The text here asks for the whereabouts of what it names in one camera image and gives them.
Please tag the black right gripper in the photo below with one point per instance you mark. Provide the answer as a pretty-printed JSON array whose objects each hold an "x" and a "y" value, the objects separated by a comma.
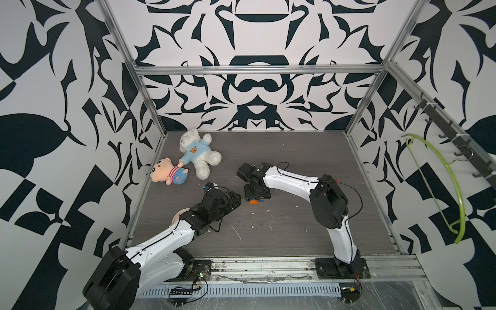
[{"x": 263, "y": 194}]

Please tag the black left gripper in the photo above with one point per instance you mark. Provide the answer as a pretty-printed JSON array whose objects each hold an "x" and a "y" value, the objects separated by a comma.
[{"x": 236, "y": 201}]

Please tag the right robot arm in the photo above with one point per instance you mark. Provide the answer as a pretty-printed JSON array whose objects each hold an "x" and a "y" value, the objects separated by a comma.
[{"x": 328, "y": 202}]

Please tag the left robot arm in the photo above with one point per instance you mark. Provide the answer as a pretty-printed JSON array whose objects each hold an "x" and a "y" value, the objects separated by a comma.
[{"x": 124, "y": 274}]

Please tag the cream round toy clock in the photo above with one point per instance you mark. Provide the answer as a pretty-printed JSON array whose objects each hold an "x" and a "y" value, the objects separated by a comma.
[{"x": 177, "y": 216}]

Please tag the white teddy bear blue shirt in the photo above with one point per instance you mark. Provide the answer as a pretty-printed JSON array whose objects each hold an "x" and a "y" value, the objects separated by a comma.
[{"x": 197, "y": 150}]

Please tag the pink doll plush toy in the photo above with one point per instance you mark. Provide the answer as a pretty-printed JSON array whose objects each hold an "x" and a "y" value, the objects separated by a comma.
[{"x": 165, "y": 171}]

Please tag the black connector box left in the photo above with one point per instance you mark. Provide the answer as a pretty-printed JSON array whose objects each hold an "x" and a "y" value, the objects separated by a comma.
[{"x": 180, "y": 295}]

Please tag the black connector box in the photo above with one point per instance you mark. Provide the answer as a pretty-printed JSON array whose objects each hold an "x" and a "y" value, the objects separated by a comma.
[
  {"x": 180, "y": 295},
  {"x": 350, "y": 295}
]

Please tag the black connector box right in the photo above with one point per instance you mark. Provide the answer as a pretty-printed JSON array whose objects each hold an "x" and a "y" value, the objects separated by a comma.
[{"x": 350, "y": 295}]

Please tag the green hoop hanger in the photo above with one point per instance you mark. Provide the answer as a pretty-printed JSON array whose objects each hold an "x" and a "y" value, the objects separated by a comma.
[{"x": 433, "y": 181}]

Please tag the black hook rack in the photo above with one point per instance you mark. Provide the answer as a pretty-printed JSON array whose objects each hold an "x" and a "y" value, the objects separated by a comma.
[{"x": 467, "y": 148}]

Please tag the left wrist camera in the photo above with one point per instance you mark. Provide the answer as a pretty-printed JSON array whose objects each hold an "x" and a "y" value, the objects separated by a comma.
[{"x": 209, "y": 186}]

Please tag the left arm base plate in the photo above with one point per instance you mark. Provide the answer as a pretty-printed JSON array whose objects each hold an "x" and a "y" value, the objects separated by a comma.
[{"x": 192, "y": 267}]

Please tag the white cable duct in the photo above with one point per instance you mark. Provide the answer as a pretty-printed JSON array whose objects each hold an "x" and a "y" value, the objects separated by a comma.
[{"x": 326, "y": 289}]

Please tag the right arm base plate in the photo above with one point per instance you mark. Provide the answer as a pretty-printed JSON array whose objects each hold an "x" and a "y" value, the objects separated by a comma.
[{"x": 331, "y": 268}]

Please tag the aluminium frame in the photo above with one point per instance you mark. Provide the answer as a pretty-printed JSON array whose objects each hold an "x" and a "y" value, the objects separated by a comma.
[{"x": 358, "y": 66}]

